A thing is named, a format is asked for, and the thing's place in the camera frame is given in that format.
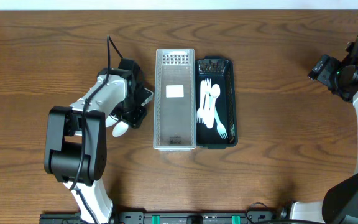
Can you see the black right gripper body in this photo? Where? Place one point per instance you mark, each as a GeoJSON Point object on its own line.
{"type": "Point", "coordinates": [332, 71]}

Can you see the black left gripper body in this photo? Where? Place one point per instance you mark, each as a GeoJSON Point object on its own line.
{"type": "Point", "coordinates": [134, 115]}

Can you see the white plastic spoon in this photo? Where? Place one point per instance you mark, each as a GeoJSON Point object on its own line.
{"type": "Point", "coordinates": [119, 129]}
{"type": "Point", "coordinates": [110, 121]}

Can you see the white wooden fork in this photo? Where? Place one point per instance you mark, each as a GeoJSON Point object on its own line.
{"type": "Point", "coordinates": [207, 90]}
{"type": "Point", "coordinates": [200, 110]}

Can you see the white wooden spoon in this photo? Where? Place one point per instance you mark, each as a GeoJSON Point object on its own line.
{"type": "Point", "coordinates": [214, 93]}

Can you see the pale mint plastic fork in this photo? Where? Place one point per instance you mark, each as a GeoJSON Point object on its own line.
{"type": "Point", "coordinates": [219, 126]}

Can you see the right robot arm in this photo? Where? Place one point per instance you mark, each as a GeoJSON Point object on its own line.
{"type": "Point", "coordinates": [340, 204]}

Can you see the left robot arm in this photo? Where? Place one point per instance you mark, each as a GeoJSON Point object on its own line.
{"type": "Point", "coordinates": [76, 144]}

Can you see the clear plastic basket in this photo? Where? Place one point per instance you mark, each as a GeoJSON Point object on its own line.
{"type": "Point", "coordinates": [175, 118]}

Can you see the dark green plastic basket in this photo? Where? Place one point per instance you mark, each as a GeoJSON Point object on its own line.
{"type": "Point", "coordinates": [220, 71]}

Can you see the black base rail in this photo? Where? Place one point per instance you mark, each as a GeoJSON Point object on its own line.
{"type": "Point", "coordinates": [253, 215]}

